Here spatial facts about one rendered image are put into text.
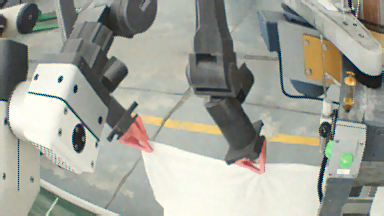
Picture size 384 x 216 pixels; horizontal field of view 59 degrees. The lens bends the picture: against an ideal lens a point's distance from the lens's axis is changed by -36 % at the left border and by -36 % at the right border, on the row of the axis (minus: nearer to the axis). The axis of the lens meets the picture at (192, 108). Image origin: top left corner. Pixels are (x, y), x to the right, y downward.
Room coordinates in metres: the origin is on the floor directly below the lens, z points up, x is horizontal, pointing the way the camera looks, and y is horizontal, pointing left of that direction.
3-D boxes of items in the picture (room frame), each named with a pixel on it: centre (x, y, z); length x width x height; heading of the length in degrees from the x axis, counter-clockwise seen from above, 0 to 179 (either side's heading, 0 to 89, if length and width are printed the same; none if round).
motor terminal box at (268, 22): (1.02, -0.23, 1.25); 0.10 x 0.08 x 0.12; 179
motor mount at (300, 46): (0.91, -0.36, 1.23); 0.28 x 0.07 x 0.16; 64
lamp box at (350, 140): (0.48, -0.26, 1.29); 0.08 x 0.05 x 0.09; 64
